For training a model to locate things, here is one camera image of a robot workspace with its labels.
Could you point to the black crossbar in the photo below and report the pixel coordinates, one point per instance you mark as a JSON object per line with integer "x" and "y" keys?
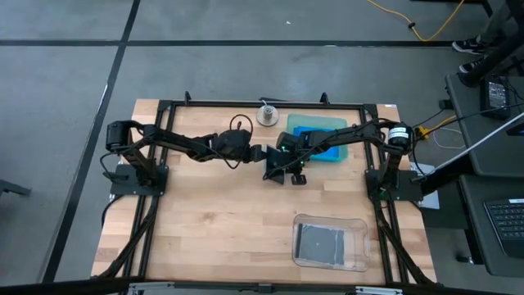
{"x": 213, "y": 288}

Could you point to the blue disc case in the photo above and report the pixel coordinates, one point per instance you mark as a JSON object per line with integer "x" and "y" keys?
{"x": 327, "y": 153}

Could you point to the black power adapter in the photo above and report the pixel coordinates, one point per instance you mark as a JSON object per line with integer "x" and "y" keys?
{"x": 496, "y": 96}

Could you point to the yellow extension plug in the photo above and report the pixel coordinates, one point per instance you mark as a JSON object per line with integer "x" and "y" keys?
{"x": 423, "y": 132}

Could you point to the black keyboard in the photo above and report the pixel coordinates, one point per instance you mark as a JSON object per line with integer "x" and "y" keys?
{"x": 507, "y": 225}

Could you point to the black plug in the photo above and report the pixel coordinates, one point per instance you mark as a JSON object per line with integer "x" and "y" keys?
{"x": 445, "y": 104}

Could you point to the person's leg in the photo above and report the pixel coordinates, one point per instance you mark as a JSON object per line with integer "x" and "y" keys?
{"x": 497, "y": 20}

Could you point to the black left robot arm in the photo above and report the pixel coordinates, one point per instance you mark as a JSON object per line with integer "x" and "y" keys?
{"x": 180, "y": 143}

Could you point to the person's shoe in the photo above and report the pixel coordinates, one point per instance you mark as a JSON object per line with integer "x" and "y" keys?
{"x": 471, "y": 65}
{"x": 471, "y": 46}

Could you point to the black desk leg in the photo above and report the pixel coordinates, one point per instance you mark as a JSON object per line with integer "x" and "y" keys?
{"x": 495, "y": 57}

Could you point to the white rod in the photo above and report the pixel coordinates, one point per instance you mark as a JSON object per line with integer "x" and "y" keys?
{"x": 483, "y": 143}

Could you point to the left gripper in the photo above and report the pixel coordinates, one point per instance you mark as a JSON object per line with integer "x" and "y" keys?
{"x": 254, "y": 153}

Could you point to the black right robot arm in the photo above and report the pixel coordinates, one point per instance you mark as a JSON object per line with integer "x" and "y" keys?
{"x": 352, "y": 133}

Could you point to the black aluminium table frame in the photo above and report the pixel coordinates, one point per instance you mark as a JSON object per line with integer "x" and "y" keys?
{"x": 245, "y": 103}

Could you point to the black side desk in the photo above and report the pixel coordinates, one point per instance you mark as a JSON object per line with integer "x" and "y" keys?
{"x": 466, "y": 94}

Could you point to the clear plastic bin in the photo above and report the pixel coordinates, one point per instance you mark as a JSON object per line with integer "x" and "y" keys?
{"x": 356, "y": 246}

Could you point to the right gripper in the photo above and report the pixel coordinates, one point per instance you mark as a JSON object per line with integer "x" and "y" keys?
{"x": 292, "y": 143}

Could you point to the grey chair base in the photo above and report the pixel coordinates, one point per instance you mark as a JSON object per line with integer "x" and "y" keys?
{"x": 12, "y": 187}

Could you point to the silver bracket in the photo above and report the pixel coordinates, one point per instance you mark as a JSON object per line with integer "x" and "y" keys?
{"x": 149, "y": 289}
{"x": 378, "y": 291}

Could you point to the green translucent bin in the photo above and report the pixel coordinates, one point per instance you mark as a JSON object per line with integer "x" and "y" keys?
{"x": 294, "y": 121}

